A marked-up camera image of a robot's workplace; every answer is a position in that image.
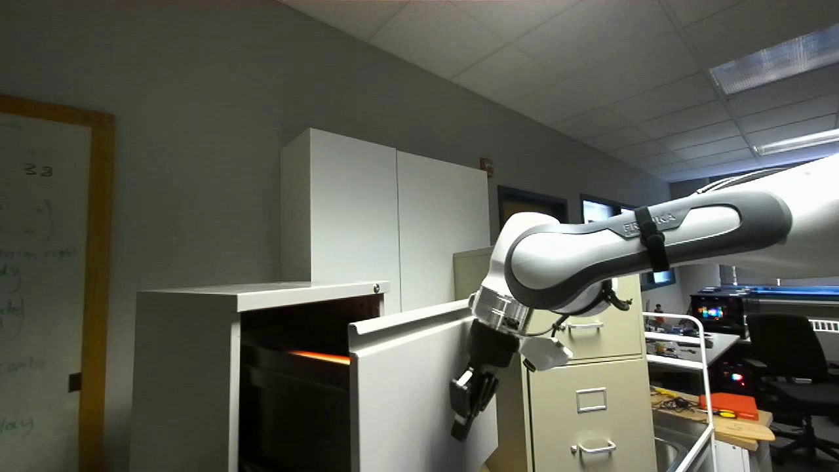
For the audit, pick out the white wall cabinet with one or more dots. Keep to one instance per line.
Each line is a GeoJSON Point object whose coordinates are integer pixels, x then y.
{"type": "Point", "coordinates": [376, 219]}

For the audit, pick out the beige drawer with paper note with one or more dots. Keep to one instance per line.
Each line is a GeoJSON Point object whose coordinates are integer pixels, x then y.
{"type": "Point", "coordinates": [625, 329]}

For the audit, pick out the beige metal filing cabinet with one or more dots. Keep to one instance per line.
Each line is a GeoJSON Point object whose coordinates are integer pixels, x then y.
{"type": "Point", "coordinates": [611, 375]}

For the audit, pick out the dark equipment with lit screen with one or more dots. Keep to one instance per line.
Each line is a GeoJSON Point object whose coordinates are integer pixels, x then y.
{"type": "Point", "coordinates": [719, 313]}

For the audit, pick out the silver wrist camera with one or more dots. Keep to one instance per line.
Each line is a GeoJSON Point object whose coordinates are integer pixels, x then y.
{"type": "Point", "coordinates": [546, 353]}

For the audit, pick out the grey metal filing cabinet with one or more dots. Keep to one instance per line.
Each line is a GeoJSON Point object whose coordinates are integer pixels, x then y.
{"type": "Point", "coordinates": [184, 375]}

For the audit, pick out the beige drawer with label holder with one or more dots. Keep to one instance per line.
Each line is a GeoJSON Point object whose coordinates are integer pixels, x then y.
{"type": "Point", "coordinates": [559, 427]}

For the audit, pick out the orange tool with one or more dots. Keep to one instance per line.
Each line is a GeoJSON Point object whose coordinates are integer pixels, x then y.
{"type": "Point", "coordinates": [731, 404]}

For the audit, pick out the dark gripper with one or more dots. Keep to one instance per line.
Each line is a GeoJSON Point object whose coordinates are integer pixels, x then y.
{"type": "Point", "coordinates": [491, 343]}

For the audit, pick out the narrow ceiling light panel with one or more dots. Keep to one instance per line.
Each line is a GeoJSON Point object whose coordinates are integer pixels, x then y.
{"type": "Point", "coordinates": [802, 140]}

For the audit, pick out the black office chair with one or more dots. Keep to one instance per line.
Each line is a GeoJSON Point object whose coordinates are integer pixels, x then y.
{"type": "Point", "coordinates": [791, 368]}

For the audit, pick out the wooden workbench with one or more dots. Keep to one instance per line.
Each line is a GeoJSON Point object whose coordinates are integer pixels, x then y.
{"type": "Point", "coordinates": [744, 430]}

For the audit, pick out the large ceiling light panel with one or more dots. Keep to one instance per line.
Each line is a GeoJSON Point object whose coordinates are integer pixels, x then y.
{"type": "Point", "coordinates": [774, 58]}

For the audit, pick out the white metal rack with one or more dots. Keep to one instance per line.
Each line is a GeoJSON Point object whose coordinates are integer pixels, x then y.
{"type": "Point", "coordinates": [690, 349]}

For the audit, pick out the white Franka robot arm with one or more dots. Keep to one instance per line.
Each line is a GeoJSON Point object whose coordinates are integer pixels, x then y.
{"type": "Point", "coordinates": [698, 232]}

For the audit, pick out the whiteboard with wooden frame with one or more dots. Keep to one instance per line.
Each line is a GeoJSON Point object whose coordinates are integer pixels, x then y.
{"type": "Point", "coordinates": [43, 262]}

